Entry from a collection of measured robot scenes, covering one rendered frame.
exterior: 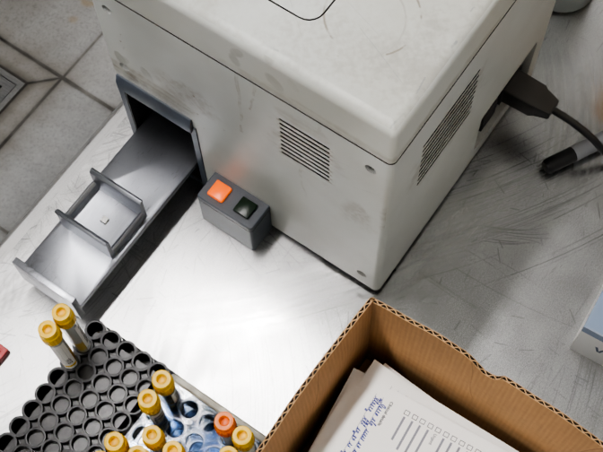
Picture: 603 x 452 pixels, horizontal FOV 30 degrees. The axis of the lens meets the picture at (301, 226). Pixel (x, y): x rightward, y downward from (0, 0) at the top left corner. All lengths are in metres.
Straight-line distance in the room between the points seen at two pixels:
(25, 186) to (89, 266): 1.10
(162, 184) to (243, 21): 0.28
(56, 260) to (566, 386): 0.45
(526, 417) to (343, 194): 0.22
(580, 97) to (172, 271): 0.42
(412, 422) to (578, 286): 0.22
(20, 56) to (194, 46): 1.42
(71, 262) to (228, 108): 0.22
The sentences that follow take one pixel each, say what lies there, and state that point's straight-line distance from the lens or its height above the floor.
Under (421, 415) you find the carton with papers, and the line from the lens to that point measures 0.91.
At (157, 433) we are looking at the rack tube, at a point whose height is 0.99.
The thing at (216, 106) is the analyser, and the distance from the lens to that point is 0.88.
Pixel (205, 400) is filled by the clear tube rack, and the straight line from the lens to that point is 0.91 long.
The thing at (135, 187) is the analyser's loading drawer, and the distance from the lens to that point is 1.02.
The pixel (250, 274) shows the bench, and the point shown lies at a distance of 1.01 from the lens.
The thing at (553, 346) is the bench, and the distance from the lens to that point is 1.01.
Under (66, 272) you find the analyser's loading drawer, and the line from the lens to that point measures 1.00.
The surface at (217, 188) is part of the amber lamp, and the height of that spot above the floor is 0.93.
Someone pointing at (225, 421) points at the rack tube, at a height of 0.99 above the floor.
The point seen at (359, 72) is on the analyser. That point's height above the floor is 1.18.
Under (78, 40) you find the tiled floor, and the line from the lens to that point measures 2.22.
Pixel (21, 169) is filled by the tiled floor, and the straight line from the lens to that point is 2.10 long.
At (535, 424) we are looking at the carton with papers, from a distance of 0.87.
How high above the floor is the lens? 1.82
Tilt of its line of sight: 67 degrees down
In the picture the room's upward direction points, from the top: 3 degrees counter-clockwise
